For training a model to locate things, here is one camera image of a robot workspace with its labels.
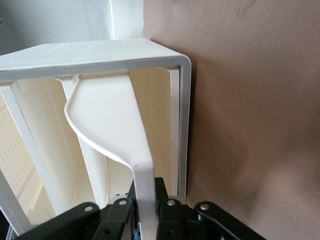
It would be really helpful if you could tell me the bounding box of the white plastic drawer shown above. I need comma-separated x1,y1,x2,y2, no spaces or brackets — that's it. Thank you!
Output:
64,67,182,240
0,76,111,226

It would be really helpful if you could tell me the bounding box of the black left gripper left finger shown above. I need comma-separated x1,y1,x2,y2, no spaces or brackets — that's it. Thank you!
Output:
18,183,140,240

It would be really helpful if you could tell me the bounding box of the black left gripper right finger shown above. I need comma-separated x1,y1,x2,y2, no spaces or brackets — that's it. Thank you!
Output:
154,176,266,240

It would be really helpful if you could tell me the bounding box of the white drawer cabinet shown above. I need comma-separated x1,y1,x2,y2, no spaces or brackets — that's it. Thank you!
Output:
0,37,193,237

